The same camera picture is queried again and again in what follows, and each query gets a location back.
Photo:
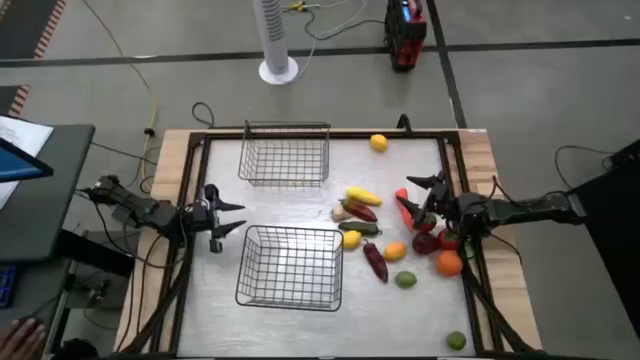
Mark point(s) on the white tower fan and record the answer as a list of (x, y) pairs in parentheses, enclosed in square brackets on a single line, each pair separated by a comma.
[(274, 40)]

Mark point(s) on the black metal table frame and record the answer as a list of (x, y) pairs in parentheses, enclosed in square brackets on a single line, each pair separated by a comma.
[(350, 134)]

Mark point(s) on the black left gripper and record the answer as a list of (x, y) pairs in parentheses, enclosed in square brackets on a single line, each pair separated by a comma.
[(202, 218)]

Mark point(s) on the black mat orange striped edge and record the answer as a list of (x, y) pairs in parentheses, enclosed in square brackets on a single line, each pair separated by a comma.
[(11, 100), (25, 25)]

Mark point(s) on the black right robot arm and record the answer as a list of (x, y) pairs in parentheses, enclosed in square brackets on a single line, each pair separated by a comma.
[(525, 207)]

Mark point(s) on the orange yellow mango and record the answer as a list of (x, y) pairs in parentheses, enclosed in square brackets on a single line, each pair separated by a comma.
[(395, 251)]

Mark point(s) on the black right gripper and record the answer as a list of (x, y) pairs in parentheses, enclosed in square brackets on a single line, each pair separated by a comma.
[(440, 205)]

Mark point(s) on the person's hand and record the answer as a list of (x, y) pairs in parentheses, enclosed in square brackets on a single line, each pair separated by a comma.
[(20, 342)]

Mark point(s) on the yellow lemon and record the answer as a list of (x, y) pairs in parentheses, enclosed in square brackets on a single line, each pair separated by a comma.
[(378, 143), (351, 239)]

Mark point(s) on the black desk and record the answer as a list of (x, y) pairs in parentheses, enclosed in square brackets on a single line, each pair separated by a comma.
[(45, 210)]

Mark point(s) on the white garlic bulb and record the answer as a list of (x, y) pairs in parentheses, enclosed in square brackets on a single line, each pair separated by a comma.
[(340, 214)]

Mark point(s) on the red black power station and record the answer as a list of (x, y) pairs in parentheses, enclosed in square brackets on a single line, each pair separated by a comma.
[(405, 35)]

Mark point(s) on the white paper sheet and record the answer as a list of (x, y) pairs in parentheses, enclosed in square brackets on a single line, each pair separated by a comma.
[(22, 132)]

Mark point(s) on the green lime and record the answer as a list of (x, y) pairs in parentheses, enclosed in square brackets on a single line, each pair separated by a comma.
[(456, 340), (405, 279)]

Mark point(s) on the dark red chili pepper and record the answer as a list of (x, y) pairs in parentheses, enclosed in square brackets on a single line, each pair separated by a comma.
[(375, 261)]

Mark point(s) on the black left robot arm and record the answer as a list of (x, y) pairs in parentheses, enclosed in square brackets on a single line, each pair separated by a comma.
[(145, 210)]

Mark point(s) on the black cabinet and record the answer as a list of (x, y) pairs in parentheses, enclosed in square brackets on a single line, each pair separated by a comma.
[(612, 225)]

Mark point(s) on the red tomato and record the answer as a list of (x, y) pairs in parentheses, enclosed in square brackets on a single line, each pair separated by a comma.
[(448, 241)]

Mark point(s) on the keyboard with blue light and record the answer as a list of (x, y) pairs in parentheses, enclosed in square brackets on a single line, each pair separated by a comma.
[(7, 285)]

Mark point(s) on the monitor with blue screen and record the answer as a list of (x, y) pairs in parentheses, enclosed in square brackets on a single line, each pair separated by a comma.
[(17, 162)]

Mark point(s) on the yellow pepper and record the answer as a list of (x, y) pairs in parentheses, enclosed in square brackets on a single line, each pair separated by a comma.
[(364, 196)]

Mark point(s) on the dark red apple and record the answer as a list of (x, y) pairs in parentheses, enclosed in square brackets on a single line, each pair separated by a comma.
[(425, 243)]

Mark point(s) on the yellow plug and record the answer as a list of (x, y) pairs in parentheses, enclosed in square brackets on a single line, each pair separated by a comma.
[(295, 6)]

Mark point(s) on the orange fruit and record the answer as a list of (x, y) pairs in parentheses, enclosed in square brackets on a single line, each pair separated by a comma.
[(449, 263)]

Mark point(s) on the orange carrot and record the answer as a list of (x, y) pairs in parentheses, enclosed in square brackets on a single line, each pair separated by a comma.
[(404, 212)]

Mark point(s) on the dark green cucumber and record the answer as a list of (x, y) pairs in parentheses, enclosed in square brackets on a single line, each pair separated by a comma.
[(360, 228)]

